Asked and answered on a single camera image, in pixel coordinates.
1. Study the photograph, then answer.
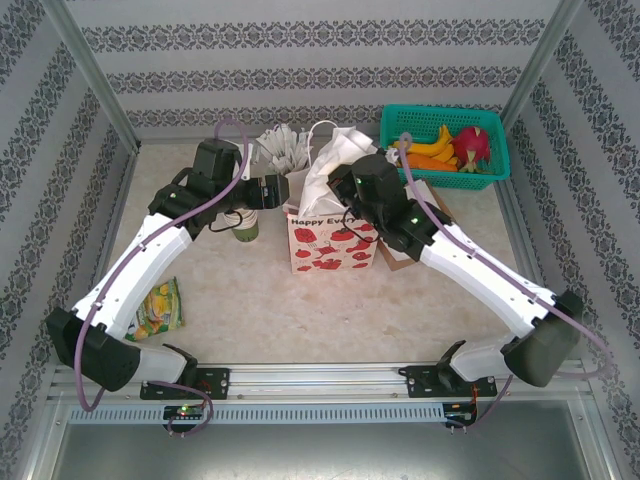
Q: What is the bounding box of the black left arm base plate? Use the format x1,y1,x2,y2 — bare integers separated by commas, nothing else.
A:
139,367,232,401

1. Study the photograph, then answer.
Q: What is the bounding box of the green paper cup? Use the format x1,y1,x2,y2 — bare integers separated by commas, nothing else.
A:
227,207,261,245

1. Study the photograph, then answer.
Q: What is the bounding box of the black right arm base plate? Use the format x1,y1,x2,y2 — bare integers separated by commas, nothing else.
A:
402,363,499,400

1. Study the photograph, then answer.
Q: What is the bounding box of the green yellow snack bag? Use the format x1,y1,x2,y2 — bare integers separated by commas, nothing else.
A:
124,276,186,343

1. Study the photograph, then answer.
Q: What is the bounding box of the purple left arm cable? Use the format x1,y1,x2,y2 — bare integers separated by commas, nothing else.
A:
74,118,251,436

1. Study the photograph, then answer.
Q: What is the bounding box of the orange carrot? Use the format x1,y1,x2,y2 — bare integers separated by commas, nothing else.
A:
402,153,459,174

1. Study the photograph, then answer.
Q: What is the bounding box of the white slotted cable duct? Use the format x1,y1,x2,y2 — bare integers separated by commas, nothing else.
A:
67,402,481,426

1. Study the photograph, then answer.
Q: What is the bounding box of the yellow banana bunch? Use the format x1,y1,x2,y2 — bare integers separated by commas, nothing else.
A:
387,124,459,169

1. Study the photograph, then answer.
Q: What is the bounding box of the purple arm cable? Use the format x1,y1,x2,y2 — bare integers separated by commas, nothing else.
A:
74,118,251,436
397,132,614,432

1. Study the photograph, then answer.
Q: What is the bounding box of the brown cardboard sheet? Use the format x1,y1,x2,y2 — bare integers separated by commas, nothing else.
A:
377,189,459,274

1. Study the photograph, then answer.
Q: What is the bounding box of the aluminium frame post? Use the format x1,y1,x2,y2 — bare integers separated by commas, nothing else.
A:
501,0,585,124
42,0,142,149

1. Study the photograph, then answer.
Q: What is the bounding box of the thin black right camera cable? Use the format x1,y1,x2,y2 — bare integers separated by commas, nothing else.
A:
342,214,382,245

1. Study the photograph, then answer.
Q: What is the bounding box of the thin black left camera cable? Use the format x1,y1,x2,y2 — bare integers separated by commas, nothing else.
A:
207,209,244,234

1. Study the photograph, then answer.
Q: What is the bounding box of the thin black camera cable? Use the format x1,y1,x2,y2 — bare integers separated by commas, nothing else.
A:
207,209,244,234
342,214,382,245

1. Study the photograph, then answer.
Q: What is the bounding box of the white paper bag red print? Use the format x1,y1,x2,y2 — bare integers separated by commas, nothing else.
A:
287,121,381,275

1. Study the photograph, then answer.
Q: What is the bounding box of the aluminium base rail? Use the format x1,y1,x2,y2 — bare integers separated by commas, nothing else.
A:
47,362,586,401

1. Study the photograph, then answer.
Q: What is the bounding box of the teal plastic basket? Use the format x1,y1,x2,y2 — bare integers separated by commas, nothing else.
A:
379,103,512,192

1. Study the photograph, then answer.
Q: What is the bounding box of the pink dragon fruit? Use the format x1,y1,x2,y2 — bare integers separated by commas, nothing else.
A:
451,125,494,174

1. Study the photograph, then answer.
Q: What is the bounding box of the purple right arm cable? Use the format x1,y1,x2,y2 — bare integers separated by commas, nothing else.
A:
397,132,614,432

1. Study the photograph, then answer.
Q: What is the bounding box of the aluminium frame bar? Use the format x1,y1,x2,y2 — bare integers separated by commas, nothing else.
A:
134,130,386,147
92,147,139,361
499,177,571,361

